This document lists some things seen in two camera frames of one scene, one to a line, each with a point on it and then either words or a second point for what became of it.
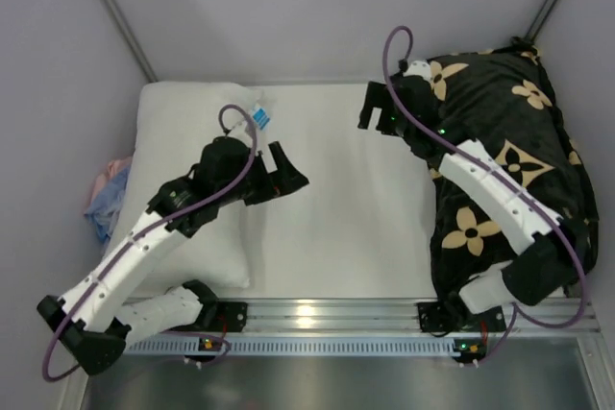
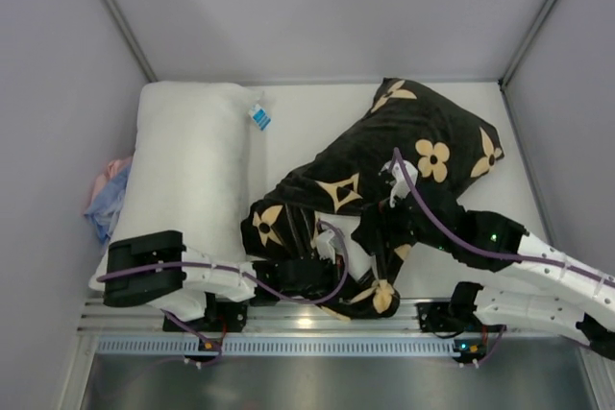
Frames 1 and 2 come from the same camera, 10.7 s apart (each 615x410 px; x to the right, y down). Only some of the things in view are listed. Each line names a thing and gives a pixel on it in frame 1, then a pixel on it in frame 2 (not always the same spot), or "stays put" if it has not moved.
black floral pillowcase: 504,100 to 410,152
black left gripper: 268,178 to 316,262
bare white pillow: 171,124 stays put
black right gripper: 387,109 to 384,213
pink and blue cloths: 108,196 stays put
